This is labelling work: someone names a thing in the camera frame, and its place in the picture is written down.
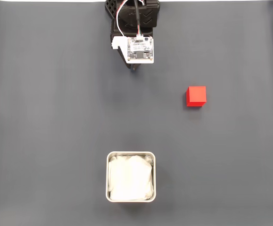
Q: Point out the red cube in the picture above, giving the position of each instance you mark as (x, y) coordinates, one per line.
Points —
(196, 96)

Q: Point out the square metal box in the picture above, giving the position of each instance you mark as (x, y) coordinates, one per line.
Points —
(107, 179)

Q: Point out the grey table mat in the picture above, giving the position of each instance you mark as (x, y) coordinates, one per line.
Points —
(56, 117)

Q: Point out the white cloth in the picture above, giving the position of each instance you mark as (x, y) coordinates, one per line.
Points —
(130, 177)

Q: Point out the camera board on white mount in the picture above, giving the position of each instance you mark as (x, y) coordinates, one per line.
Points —
(139, 49)

